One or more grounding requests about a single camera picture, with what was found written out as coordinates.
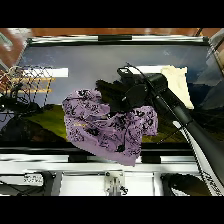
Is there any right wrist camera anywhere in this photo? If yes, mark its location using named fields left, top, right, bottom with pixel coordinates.
left=116, top=66, right=136, bottom=85

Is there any black cable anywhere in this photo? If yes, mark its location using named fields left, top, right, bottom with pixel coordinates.
left=125, top=62, right=162, bottom=101

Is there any purple printed shirt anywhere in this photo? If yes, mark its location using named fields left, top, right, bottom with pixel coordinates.
left=61, top=88, right=159, bottom=167

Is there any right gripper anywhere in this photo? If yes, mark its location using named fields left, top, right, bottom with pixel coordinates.
left=111, top=83, right=150, bottom=113

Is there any cream garment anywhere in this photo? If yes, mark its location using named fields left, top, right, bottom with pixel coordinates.
left=160, top=65, right=195, bottom=110

